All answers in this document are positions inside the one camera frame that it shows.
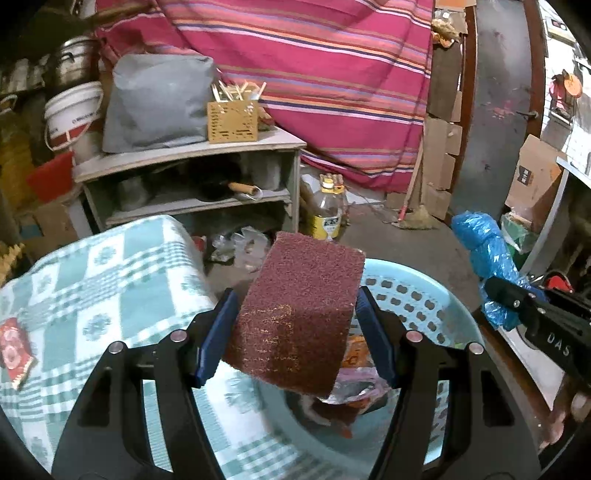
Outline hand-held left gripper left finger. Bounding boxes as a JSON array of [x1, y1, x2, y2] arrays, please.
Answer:
[[51, 287, 241, 480]]

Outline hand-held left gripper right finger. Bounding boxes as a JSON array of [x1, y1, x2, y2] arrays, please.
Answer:
[[355, 285, 541, 480]]

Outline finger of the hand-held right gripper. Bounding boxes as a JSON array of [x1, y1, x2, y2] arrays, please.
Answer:
[[484, 276, 550, 330]]

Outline orange snack wrapper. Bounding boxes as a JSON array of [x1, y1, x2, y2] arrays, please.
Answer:
[[339, 335, 377, 370]]

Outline purple foil wrapper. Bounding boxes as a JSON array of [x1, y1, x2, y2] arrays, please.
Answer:
[[318, 369, 398, 407]]

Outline blue plastic bag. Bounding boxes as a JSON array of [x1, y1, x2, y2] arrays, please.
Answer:
[[451, 211, 550, 330]]

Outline light blue plastic basket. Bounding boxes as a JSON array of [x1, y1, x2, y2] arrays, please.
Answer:
[[217, 258, 486, 469]]

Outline maroon scouring pad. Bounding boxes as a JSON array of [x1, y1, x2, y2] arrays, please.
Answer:
[[223, 231, 367, 400]]

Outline person's right hand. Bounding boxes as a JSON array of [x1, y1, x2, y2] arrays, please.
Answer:
[[540, 388, 591, 450]]

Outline green plastic bag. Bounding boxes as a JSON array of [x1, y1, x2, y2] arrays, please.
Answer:
[[501, 215, 539, 252]]

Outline dark red wrapper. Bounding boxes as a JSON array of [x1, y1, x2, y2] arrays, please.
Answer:
[[302, 399, 370, 437]]

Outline clear plastic bags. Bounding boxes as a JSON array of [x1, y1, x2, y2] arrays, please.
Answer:
[[210, 226, 273, 271]]

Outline teal checked tablecloth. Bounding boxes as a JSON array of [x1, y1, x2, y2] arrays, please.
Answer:
[[0, 215, 287, 476]]

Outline straw broom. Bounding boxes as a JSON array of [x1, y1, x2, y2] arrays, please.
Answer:
[[392, 143, 435, 232]]

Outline printed cardboard box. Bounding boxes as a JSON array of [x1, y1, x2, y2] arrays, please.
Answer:
[[504, 134, 568, 220]]

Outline yellow oil bottle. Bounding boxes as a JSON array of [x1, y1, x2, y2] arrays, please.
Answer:
[[307, 176, 349, 241]]

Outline cardboard sheets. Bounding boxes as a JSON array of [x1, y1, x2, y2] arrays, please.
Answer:
[[422, 46, 464, 221]]

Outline wooden shelf unit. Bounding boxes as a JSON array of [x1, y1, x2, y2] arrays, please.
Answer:
[[74, 127, 308, 236]]

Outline red patterned packet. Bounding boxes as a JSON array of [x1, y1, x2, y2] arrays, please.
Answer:
[[0, 318, 38, 392]]

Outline brown cardboard box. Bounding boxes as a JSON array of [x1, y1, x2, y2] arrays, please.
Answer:
[[18, 198, 79, 259]]

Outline yellow ridged board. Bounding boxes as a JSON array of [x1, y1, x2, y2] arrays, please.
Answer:
[[0, 242, 24, 287]]

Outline yellow chopstick holder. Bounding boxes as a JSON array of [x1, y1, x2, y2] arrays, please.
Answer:
[[206, 80, 269, 144]]

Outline grey cloth bag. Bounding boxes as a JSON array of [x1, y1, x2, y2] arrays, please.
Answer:
[[102, 53, 220, 153]]

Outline white plastic bucket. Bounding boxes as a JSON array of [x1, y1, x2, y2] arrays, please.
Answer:
[[44, 82, 105, 164]]

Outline red striped blanket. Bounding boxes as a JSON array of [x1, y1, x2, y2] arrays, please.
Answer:
[[95, 0, 437, 192]]

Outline metal pot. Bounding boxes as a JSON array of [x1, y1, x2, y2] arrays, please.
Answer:
[[44, 37, 100, 90]]

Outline pan with wooden handle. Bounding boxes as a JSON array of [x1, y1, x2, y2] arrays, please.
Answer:
[[198, 178, 264, 201]]

